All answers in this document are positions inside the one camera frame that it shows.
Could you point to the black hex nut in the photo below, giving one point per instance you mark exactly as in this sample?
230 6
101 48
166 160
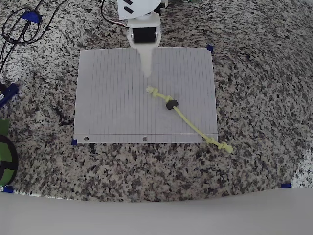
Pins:
171 104

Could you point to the lined paper sheet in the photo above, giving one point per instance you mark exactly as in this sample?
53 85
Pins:
110 98

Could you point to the blue tape piece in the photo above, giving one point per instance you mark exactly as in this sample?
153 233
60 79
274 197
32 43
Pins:
31 16
285 186
8 189
74 142
210 48

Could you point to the green flat piece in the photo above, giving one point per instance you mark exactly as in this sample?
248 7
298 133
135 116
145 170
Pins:
3 126

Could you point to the white foam board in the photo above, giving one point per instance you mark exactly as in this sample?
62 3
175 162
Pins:
156 218

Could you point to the green filament spool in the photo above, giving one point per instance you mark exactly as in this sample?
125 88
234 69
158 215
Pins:
7 151

